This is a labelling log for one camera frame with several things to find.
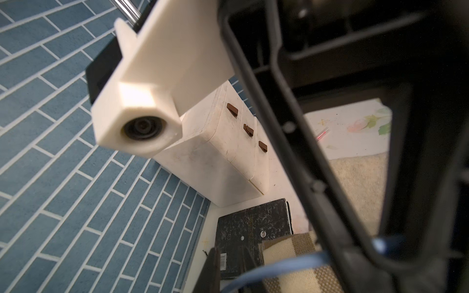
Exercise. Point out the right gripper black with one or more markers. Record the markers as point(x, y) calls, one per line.
point(295, 57)

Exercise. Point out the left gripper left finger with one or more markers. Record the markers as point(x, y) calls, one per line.
point(210, 276)

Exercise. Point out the brown plaid scarf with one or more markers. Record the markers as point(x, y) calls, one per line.
point(320, 280)

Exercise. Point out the floral table mat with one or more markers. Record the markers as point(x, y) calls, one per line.
point(353, 132)

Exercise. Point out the white three-drawer cabinet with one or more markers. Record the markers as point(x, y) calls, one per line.
point(223, 153)

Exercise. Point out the pink pen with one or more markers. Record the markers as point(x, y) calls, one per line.
point(322, 134)

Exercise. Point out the beige knitted cloth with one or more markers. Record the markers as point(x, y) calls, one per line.
point(363, 180)

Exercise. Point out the metal clothes rack white joints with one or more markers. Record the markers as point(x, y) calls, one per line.
point(128, 9)

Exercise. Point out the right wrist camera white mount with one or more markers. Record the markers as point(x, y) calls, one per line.
point(155, 75)

